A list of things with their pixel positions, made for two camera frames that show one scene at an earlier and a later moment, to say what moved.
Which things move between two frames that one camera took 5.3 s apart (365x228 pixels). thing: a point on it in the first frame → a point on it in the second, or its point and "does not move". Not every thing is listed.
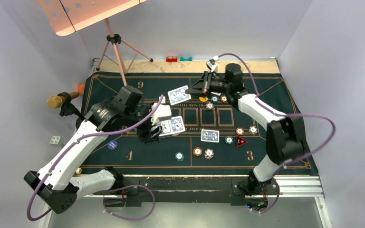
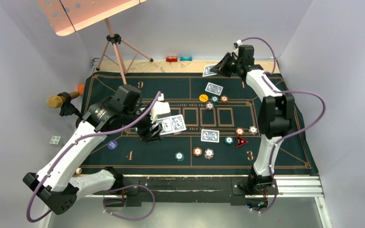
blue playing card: (178, 95) → (207, 71)
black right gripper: (200, 86) → (221, 67)
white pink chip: (209, 105) does not move
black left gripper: (146, 136) does not move
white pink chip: (253, 129) does not move
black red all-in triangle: (240, 141) does not move
